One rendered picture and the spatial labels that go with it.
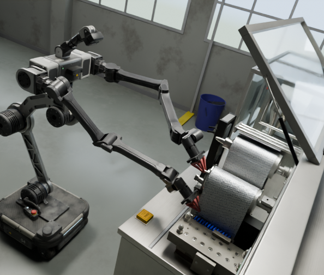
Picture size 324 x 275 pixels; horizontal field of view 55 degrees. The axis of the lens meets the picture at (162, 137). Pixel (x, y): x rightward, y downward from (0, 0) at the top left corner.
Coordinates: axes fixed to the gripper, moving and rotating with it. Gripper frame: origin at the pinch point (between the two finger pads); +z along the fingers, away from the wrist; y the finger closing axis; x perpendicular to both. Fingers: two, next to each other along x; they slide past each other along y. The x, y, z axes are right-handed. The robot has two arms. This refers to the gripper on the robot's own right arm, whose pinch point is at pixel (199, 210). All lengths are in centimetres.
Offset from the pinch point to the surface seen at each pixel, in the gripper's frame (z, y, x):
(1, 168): -124, -22, -199
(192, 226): 3.6, 9.1, -2.4
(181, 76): -127, -318, -137
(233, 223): 13.7, 0.2, 13.3
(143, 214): -15.0, 10.5, -25.9
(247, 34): -49, 14, 78
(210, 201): -1.3, 0.3, 9.6
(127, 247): -6.5, 25.9, -33.8
